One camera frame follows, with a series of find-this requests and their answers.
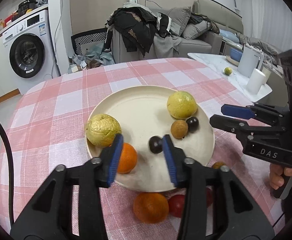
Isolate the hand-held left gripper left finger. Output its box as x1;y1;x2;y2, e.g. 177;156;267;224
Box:
10;134;124;240

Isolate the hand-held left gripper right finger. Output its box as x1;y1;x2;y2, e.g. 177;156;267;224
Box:
161;134;279;240

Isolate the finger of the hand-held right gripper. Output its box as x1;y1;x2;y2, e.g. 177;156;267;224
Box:
221;104;290;124
209;114;287;143

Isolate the orange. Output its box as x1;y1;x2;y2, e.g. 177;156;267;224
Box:
133;192;169;224
116;142;138;174

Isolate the dark plum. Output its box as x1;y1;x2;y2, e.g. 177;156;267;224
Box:
186;117;200;133
149;136;164;154

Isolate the wrinkled yellow guava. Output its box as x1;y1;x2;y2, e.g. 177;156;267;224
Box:
86;114;123;147

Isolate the yellow green guava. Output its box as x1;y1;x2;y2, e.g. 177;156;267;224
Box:
167;91;198;120

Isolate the cream round plate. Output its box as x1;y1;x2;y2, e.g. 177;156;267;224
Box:
85;85;215;193

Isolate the person's right hand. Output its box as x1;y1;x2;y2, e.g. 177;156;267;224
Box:
269;164;292;190

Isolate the white paper roll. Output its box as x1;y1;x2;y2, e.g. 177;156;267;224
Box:
246;68;265;95

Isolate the red tomato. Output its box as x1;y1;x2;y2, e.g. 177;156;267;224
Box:
168;194;186;218

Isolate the white water dispenser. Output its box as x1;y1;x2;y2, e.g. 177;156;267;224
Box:
237;44;264;78

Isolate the marble side table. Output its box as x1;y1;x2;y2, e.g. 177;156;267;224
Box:
187;52;273;103

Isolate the grey quilted blanket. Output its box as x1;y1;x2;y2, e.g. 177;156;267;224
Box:
236;32;279;55

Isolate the grey sofa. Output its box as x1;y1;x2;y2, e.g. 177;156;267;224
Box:
111;0;244;64

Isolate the light blue pillow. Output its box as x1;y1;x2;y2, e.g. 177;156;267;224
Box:
220;29;239;43

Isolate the pink checked tablecloth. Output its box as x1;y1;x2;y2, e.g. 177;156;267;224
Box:
0;57;290;240

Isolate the small grey pillow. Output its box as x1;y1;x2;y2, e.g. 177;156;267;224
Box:
181;20;213;40

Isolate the plastic bags heap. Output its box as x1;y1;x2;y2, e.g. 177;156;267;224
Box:
68;41;116;74

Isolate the large grey pillow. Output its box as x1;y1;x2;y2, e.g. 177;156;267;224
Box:
166;6;192;37

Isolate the black patterned bag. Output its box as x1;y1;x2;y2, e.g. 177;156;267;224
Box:
71;29;109;55

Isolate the pile of dark clothes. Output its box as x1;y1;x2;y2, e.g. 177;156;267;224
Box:
104;6;179;58

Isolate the white washing machine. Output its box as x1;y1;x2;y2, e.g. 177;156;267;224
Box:
2;9;61;80

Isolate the red box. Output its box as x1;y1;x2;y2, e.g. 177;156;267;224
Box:
4;12;19;23

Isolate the black pressure cooker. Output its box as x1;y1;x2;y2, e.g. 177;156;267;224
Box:
18;0;37;14

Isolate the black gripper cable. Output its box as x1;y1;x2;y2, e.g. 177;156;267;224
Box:
0;107;15;227
271;211;285;228

